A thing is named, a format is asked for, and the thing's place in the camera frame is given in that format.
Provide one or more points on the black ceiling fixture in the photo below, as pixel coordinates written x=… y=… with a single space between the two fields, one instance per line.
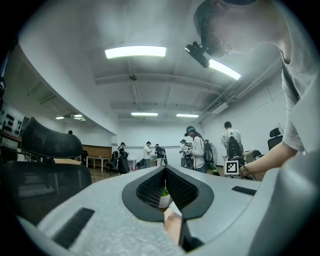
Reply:
x=133 y=77

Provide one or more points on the white wall rack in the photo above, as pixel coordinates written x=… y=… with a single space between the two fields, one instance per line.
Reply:
x=12 y=122

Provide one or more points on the black mesh office chair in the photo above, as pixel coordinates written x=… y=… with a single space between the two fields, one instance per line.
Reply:
x=50 y=142
x=275 y=138

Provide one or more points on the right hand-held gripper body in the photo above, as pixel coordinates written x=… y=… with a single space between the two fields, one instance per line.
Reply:
x=231 y=168

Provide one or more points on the person's right forearm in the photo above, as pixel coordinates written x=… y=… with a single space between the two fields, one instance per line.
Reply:
x=270 y=160

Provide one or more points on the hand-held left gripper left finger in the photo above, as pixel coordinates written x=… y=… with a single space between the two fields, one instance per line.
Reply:
x=105 y=215

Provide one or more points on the person's head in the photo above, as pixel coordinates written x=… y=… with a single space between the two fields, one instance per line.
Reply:
x=240 y=25

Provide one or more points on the white ceiling light panel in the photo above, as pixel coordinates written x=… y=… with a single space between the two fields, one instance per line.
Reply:
x=135 y=52
x=144 y=114
x=187 y=115
x=225 y=68
x=78 y=116

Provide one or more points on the person's white shirt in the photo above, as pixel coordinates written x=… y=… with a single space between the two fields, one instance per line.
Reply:
x=305 y=75

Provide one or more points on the white framed desk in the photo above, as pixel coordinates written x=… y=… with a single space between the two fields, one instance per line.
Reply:
x=98 y=158

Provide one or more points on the black head-mounted camera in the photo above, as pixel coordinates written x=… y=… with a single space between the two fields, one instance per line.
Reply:
x=198 y=53

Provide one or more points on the green potted plant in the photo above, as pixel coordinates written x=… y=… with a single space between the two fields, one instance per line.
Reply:
x=164 y=200

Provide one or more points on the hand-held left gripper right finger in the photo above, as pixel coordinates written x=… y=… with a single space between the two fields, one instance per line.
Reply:
x=232 y=215

